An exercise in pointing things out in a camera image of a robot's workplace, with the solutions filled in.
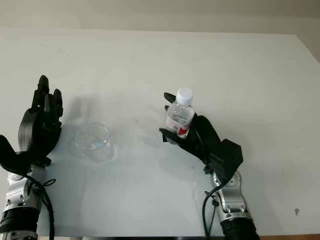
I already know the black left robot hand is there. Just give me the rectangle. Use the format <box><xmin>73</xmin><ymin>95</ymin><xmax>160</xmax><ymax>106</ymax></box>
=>
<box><xmin>17</xmin><ymin>74</ymin><xmax>64</xmax><ymax>168</ymax></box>

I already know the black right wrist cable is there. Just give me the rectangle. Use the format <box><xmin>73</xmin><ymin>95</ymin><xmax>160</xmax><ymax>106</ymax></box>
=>
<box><xmin>201</xmin><ymin>181</ymin><xmax>226</xmax><ymax>238</ymax></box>

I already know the clear plastic water bottle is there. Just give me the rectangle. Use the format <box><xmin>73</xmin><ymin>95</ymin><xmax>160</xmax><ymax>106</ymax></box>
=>
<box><xmin>164</xmin><ymin>87</ymin><xmax>196</xmax><ymax>145</ymax></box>

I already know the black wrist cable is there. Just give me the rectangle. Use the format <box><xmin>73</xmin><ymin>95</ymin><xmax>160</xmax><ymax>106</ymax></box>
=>
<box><xmin>201</xmin><ymin>181</ymin><xmax>226</xmax><ymax>238</ymax></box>
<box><xmin>24</xmin><ymin>174</ymin><xmax>57</xmax><ymax>240</ymax></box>

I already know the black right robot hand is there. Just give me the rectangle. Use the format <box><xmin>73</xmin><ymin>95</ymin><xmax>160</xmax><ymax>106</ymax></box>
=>
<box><xmin>159</xmin><ymin>91</ymin><xmax>223</xmax><ymax>174</ymax></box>

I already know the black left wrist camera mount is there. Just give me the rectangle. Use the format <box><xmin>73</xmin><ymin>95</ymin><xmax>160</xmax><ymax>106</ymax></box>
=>
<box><xmin>0</xmin><ymin>134</ymin><xmax>51</xmax><ymax>176</ymax></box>

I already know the clear glass cup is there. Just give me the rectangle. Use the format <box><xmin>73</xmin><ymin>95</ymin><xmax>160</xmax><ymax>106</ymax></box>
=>
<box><xmin>67</xmin><ymin>122</ymin><xmax>116</xmax><ymax>163</ymax></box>

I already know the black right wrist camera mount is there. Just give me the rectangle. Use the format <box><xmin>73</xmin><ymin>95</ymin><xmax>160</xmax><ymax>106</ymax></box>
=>
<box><xmin>208</xmin><ymin>138</ymin><xmax>244</xmax><ymax>185</ymax></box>

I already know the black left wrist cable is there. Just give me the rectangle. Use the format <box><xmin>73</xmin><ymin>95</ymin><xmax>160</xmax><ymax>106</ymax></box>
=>
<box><xmin>24</xmin><ymin>174</ymin><xmax>57</xmax><ymax>240</ymax></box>

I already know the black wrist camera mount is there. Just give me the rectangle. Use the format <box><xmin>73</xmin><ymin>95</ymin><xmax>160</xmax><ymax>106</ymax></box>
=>
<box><xmin>208</xmin><ymin>138</ymin><xmax>244</xmax><ymax>185</ymax></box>
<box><xmin>0</xmin><ymin>134</ymin><xmax>51</xmax><ymax>176</ymax></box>

